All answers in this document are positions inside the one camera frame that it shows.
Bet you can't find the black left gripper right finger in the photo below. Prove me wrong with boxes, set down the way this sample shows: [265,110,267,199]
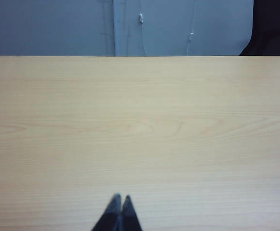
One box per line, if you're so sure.
[120,195,143,231]

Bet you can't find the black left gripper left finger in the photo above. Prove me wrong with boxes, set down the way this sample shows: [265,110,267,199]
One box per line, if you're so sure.
[91,193,122,231]

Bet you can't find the thin clear hanging cable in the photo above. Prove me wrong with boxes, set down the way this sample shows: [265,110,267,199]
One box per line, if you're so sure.
[185,0,198,57]

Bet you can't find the thin white hanging cable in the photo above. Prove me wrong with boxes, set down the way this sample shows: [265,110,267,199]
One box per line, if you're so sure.
[138,13,148,57]

